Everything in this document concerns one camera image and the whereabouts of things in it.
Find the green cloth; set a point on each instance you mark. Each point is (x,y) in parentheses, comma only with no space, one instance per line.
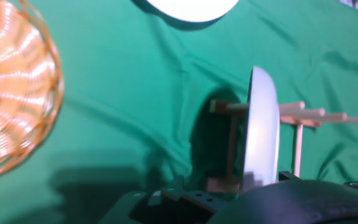
(135,93)

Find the wooden dish rack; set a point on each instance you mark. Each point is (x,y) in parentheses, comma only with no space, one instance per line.
(303,113)

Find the orange wicker basket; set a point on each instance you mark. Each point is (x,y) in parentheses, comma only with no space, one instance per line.
(14,93)

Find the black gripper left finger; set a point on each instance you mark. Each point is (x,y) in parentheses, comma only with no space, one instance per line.
(179,208)

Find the white round plate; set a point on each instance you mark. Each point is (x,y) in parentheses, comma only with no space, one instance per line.
(263,130)
(191,9)

